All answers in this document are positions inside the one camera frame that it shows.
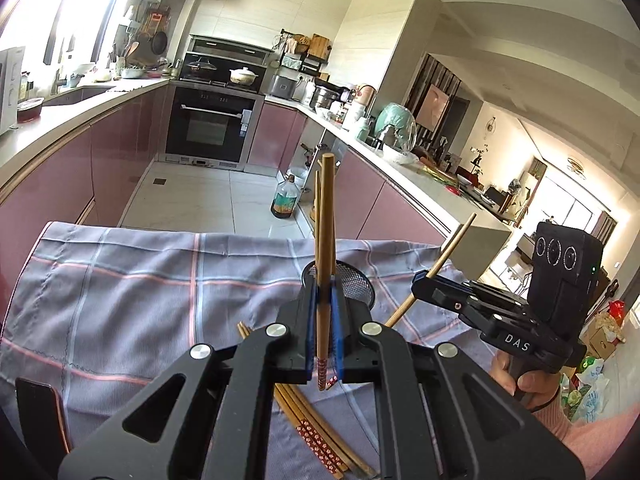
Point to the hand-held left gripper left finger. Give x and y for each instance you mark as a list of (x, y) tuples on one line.
[(312, 320)]

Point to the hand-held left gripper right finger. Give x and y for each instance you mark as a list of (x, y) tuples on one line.
[(336, 325)]

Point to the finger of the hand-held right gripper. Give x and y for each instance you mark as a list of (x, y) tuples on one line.
[(460, 286), (450, 302)]

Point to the black mesh utensil holder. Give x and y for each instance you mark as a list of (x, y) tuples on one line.
[(357, 285)]

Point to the bundle of chopsticks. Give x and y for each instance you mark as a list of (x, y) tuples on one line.
[(320, 440)]

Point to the person's right hand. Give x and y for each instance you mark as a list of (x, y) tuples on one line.
[(542, 387)]

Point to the cardboard box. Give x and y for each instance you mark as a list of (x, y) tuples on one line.
[(602, 332)]

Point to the green plastic bag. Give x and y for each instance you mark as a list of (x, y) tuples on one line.
[(587, 390)]

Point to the gold ceiling lamp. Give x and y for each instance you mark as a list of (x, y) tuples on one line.
[(576, 165)]

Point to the plastic oil bottle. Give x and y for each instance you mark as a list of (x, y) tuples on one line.
[(285, 200)]

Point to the pink base cabinet with countertop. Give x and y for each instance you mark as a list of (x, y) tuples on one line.
[(370, 195), (110, 155)]

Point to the white covered bowl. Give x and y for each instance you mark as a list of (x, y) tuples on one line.
[(400, 156)]

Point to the white bucket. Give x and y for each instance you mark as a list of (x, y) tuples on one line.
[(299, 175)]

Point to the mint green appliance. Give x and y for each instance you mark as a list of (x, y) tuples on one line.
[(392, 120)]

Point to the mint green jar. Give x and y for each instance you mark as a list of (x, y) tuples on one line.
[(362, 130)]

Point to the grey plaid tablecloth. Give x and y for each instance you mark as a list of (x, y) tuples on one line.
[(125, 310)]

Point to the pink kettle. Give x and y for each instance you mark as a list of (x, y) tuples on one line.
[(367, 95)]

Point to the dark slatted room divider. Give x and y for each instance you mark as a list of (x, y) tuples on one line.
[(440, 72)]

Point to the black built-in oven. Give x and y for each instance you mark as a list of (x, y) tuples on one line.
[(210, 125)]

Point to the grey rice cooker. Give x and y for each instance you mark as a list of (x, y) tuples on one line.
[(282, 87)]

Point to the white ceramic pot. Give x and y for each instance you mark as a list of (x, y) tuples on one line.
[(243, 76)]

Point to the wooden cutting board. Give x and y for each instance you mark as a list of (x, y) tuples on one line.
[(320, 46)]

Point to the black lidded pot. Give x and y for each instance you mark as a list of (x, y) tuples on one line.
[(200, 67)]

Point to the black range hood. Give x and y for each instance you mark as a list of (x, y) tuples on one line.
[(225, 50)]

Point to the dark panel with copper edge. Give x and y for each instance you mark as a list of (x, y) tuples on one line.
[(42, 410)]

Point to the metal basin of vegetables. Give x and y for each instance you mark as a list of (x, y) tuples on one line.
[(132, 72)]

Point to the hanging black frying pan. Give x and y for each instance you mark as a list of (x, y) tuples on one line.
[(160, 44)]

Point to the utensil crock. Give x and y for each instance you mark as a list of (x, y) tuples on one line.
[(120, 67)]

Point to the kitchen sink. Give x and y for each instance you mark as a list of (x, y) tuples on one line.
[(75, 95)]

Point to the metal faucet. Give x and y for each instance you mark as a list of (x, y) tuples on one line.
[(57, 82)]

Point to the red bowl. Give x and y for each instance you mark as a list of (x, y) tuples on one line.
[(30, 110)]

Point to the white microwave oven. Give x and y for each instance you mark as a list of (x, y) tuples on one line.
[(12, 90)]

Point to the kitchen window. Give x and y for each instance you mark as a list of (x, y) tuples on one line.
[(60, 10)]

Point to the framed wall picture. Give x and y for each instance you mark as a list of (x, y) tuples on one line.
[(432, 107)]

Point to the black wall rack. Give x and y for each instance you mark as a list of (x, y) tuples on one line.
[(310, 65)]

